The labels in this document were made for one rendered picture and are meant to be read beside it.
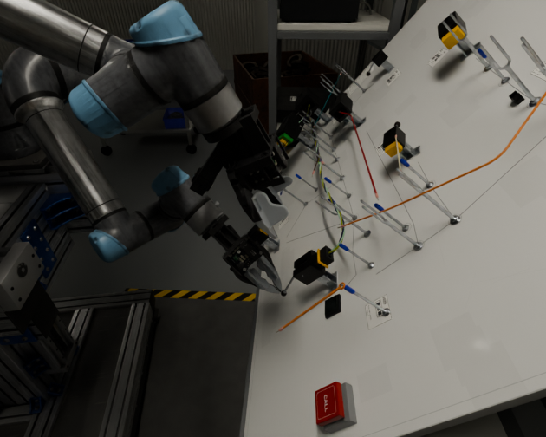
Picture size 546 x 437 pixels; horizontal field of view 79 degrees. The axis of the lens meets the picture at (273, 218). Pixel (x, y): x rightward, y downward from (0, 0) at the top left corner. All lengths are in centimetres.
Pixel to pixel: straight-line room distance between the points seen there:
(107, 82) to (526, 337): 57
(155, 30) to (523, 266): 52
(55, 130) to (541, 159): 85
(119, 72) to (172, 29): 9
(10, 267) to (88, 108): 52
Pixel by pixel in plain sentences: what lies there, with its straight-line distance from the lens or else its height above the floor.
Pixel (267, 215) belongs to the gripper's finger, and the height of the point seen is 132.
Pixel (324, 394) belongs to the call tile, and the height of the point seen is 111.
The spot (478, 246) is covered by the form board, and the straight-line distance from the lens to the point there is 56.
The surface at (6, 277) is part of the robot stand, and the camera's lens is 92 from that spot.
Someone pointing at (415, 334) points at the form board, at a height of 122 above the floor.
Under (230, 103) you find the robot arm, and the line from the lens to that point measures 47.
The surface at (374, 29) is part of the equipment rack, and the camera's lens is 148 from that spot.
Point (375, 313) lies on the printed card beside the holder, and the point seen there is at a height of 117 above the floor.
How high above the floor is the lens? 165
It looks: 38 degrees down
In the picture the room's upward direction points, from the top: straight up
